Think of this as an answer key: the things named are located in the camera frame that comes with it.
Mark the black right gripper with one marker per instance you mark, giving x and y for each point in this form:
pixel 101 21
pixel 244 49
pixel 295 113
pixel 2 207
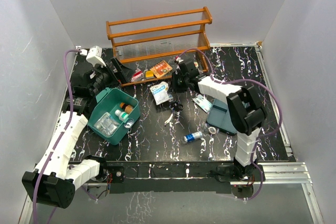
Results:
pixel 175 89

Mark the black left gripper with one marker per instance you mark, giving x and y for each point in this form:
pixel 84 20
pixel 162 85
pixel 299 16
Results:
pixel 124 73

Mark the white blue card packet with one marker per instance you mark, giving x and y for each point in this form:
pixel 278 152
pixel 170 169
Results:
pixel 203 103

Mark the brown orange-capped syrup bottle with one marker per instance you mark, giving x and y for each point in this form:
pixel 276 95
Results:
pixel 127 108

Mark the green medicine kit box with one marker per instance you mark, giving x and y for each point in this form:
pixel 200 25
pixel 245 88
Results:
pixel 109 101

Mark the white green medicine bottle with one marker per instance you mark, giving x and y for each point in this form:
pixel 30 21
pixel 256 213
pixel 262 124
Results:
pixel 122 116

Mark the bagged white gauze pads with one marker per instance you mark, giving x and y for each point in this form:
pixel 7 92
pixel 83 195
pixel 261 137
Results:
pixel 106 125

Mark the blue divided tray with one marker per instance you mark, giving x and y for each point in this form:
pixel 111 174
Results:
pixel 219 117

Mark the blue white small tube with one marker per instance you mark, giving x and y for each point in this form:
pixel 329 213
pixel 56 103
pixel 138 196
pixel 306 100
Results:
pixel 192 137

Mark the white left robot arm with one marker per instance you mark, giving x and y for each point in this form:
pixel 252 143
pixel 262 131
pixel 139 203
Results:
pixel 96 103

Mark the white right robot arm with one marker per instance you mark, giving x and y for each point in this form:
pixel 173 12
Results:
pixel 246 112

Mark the red white medicine box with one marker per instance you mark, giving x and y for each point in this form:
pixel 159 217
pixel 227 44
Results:
pixel 138 76

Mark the orange patterned medicine box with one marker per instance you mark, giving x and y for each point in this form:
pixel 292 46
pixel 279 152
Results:
pixel 161 69

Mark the cream long medicine box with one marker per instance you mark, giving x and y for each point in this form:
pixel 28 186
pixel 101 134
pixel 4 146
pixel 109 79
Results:
pixel 196 65

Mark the yellow grey small box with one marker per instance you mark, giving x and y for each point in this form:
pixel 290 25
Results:
pixel 149 74

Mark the orange wooden shelf rack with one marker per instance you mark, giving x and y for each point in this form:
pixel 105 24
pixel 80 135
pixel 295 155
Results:
pixel 158 37

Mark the black handled scissors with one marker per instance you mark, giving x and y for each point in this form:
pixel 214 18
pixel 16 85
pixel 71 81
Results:
pixel 175 107

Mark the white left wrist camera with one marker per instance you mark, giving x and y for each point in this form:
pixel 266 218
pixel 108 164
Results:
pixel 93 56

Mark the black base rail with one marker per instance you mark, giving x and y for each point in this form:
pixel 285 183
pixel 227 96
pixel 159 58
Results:
pixel 209 176

